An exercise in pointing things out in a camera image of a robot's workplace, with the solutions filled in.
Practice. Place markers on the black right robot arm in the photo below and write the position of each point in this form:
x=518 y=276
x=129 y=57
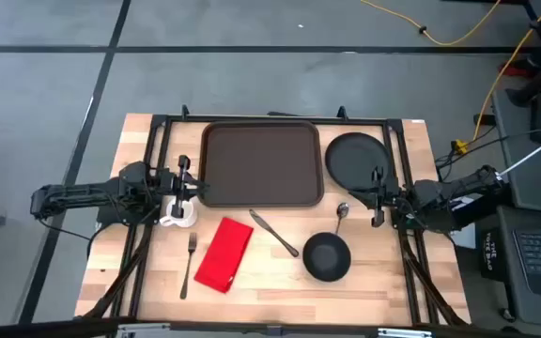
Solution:
x=449 y=190

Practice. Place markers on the black power block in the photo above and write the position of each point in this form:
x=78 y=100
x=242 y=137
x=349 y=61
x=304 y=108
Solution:
x=483 y=119

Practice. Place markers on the silver metal spoon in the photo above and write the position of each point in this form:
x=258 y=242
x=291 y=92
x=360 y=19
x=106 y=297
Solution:
x=343 y=210

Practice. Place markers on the white ceramic mug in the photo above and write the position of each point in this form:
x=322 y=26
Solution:
x=190 y=217

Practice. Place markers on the black tote bag box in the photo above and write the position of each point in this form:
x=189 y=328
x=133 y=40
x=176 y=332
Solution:
x=492 y=256

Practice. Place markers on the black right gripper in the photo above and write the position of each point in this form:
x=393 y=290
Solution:
x=378 y=206

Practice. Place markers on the silver metal fork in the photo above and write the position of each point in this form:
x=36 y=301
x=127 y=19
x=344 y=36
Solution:
x=186 y=274

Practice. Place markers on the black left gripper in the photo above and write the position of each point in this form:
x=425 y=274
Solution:
x=183 y=169

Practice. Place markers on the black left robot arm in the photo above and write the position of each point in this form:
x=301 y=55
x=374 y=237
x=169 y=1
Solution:
x=78 y=195

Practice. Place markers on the grey side table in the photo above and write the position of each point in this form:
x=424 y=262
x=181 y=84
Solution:
x=517 y=178
x=533 y=310

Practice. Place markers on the small red object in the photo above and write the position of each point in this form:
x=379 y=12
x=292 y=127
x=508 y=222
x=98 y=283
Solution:
x=510 y=70

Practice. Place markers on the silver metal knife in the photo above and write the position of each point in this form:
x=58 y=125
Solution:
x=273 y=232

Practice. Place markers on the black round plate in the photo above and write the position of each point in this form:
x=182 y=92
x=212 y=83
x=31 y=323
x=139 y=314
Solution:
x=350 y=157

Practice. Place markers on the brown plastic serving tray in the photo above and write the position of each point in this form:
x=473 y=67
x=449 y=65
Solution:
x=261 y=164

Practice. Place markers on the black crossbar with silver brackets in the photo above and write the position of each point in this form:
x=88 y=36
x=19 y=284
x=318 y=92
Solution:
x=40 y=328

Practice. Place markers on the black round bowl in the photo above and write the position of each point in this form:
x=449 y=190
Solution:
x=327 y=257

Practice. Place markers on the red cloth napkin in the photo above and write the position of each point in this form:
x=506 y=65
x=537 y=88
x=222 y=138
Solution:
x=223 y=256

